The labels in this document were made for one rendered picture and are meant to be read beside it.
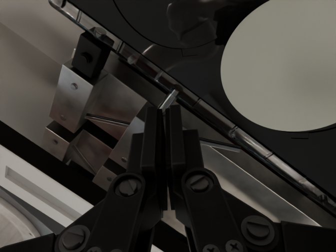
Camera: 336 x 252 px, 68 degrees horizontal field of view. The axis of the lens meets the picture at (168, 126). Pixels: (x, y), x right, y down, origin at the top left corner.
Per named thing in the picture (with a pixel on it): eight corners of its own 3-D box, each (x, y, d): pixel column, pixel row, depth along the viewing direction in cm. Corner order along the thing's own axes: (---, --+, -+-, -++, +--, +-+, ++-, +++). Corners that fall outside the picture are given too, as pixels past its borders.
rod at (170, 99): (174, 79, 22) (169, 87, 21) (187, 89, 22) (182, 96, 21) (151, 111, 25) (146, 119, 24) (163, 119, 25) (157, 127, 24)
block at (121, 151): (147, 100, 25) (134, 117, 23) (174, 120, 25) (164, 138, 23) (119, 141, 30) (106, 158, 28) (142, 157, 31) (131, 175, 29)
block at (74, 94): (80, 52, 24) (60, 64, 22) (109, 73, 25) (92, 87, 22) (64, 103, 30) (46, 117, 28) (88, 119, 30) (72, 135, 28)
